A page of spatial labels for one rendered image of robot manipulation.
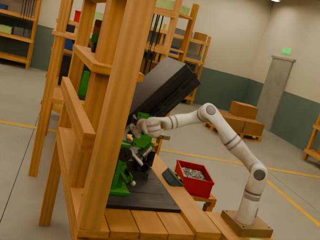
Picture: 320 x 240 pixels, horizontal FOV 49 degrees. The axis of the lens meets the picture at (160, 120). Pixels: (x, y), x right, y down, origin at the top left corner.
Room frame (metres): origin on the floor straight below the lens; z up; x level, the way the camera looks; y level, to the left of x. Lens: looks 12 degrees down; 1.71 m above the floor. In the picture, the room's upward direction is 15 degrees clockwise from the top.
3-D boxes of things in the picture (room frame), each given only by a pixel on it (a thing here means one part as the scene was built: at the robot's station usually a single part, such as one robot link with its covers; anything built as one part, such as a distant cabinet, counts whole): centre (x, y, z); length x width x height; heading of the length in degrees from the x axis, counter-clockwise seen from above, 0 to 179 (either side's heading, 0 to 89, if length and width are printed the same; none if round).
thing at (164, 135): (2.24, 0.11, 1.11); 0.39 x 0.16 x 0.03; 113
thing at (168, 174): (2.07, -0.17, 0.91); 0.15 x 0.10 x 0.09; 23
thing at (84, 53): (2.03, 0.42, 1.52); 0.90 x 0.25 x 0.04; 23
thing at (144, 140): (2.09, 0.09, 1.17); 0.13 x 0.12 x 0.20; 23
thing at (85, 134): (1.99, 0.52, 1.23); 1.30 x 0.05 x 0.09; 23
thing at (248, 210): (1.79, -0.59, 0.98); 0.09 x 0.09 x 0.17; 25
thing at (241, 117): (8.40, -1.78, 0.37); 1.20 x 0.80 x 0.74; 115
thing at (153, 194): (2.13, 0.18, 0.89); 1.10 x 0.42 x 0.02; 23
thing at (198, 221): (2.24, -0.08, 0.82); 1.50 x 0.14 x 0.15; 23
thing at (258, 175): (1.80, -0.58, 1.14); 0.09 x 0.09 x 0.17; 82
